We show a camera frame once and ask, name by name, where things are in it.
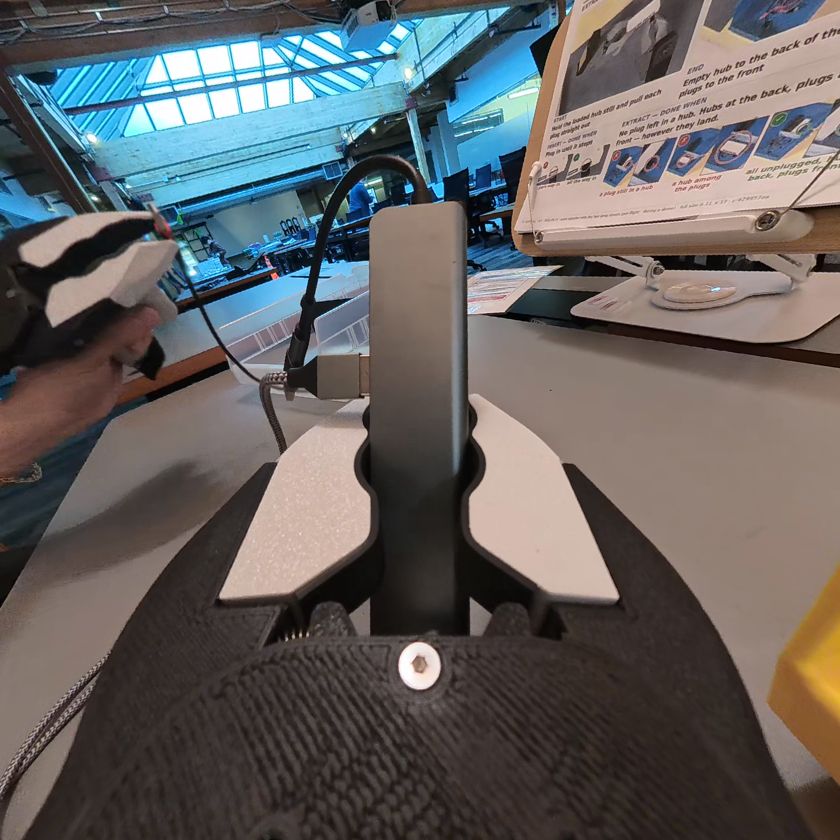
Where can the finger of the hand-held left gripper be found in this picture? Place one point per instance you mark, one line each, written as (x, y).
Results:
(105, 282)
(72, 233)

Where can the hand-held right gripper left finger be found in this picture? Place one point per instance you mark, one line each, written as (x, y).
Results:
(302, 525)

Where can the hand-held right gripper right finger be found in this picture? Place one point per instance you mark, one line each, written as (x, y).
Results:
(531, 525)

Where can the grey usb hub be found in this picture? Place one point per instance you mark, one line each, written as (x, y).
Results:
(420, 328)

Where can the yellow plastic bin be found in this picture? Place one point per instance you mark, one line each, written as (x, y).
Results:
(810, 669)

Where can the person's left hand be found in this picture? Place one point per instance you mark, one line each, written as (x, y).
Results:
(59, 407)

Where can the clear plastic tray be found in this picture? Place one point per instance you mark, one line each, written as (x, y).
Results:
(262, 334)

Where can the glass skylight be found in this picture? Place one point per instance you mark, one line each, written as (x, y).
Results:
(216, 85)

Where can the paper with red label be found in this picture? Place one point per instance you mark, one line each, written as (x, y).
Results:
(508, 289)

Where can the black office chair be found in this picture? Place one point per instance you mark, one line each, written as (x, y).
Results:
(512, 170)

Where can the ceiling projector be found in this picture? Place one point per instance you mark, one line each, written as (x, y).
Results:
(367, 26)

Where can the printed instruction sheet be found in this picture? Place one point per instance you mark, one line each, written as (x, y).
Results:
(689, 111)

